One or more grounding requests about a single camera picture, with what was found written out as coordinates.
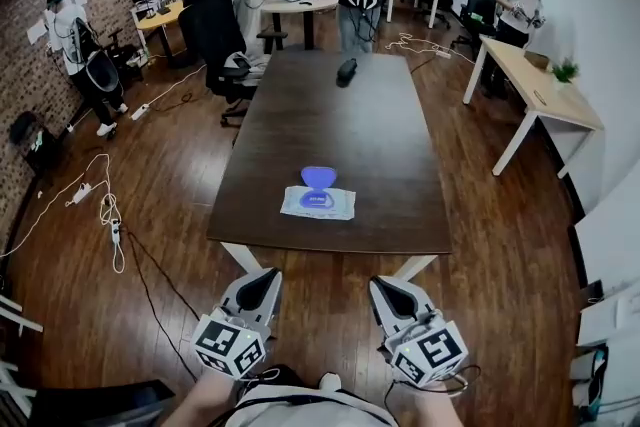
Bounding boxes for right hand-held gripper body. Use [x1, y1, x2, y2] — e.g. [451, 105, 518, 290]
[382, 308, 469, 388]

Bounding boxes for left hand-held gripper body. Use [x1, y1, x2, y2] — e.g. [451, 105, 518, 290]
[191, 297, 275, 383]

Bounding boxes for white wet wipe pack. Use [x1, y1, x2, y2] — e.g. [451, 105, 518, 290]
[279, 184, 358, 221]

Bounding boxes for person's left forearm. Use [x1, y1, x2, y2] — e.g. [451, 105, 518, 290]
[172, 366, 240, 427]

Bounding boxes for person's right forearm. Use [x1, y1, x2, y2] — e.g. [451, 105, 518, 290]
[392, 377, 464, 427]

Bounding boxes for white table leg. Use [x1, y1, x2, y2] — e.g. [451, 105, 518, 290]
[219, 241, 281, 275]
[394, 253, 441, 282]

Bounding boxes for person's black trousers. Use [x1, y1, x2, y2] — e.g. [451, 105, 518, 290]
[247, 363, 326, 390]

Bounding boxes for person's white shirt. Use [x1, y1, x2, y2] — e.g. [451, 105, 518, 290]
[230, 382, 401, 427]

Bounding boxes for black flat panel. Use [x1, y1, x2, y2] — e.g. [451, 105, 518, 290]
[27, 379, 177, 427]

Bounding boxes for teal black headset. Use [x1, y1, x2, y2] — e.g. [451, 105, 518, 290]
[586, 347, 610, 410]

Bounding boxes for white cardboard box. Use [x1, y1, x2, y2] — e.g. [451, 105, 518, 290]
[578, 281, 640, 348]

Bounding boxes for white cabinet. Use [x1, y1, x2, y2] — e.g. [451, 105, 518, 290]
[573, 187, 640, 289]

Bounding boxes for white shelf rack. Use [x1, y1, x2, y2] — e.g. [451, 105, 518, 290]
[0, 293, 46, 422]

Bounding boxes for grey white garment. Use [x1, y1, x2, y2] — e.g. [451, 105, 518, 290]
[222, 51, 272, 77]

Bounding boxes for light wood desk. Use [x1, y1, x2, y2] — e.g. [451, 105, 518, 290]
[462, 36, 606, 179]

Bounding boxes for black pouch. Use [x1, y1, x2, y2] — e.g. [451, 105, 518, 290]
[335, 57, 359, 81]

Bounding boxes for black floor case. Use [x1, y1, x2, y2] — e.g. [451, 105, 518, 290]
[8, 110, 65, 177]

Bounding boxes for black bench stool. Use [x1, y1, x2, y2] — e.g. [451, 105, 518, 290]
[256, 27, 290, 55]

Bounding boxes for small brown box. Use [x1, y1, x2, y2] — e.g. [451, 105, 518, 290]
[523, 50, 552, 69]

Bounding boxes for small green potted plant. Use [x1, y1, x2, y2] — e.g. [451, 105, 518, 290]
[550, 58, 582, 89]

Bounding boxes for yellow round table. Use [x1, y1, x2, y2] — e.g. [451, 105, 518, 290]
[134, 0, 186, 67]

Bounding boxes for pale round table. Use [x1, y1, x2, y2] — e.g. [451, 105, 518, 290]
[258, 0, 342, 52]

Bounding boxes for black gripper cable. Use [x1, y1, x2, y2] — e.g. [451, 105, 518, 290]
[233, 363, 282, 397]
[383, 363, 483, 417]

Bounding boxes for black floor cable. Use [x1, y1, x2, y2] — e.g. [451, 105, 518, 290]
[118, 225, 202, 384]

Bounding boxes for looped white floor cable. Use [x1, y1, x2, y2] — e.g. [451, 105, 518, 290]
[98, 192, 127, 276]

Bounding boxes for tangled white floor cable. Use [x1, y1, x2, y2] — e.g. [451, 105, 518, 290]
[384, 31, 477, 66]

